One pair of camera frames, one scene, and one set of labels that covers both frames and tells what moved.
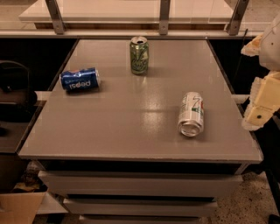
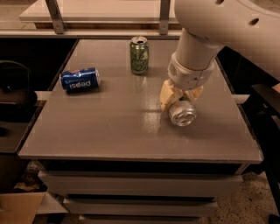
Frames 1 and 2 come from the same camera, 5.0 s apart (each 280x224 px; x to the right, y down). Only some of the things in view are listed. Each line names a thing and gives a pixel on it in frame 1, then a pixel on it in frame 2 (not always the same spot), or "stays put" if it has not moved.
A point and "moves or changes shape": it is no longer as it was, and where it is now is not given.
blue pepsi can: x=81 y=80 stays put
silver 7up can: x=192 y=115 moves or changes shape
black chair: x=16 y=98 stays put
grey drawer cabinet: x=114 y=152 stays put
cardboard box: x=21 y=205 stays put
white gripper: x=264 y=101 to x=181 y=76
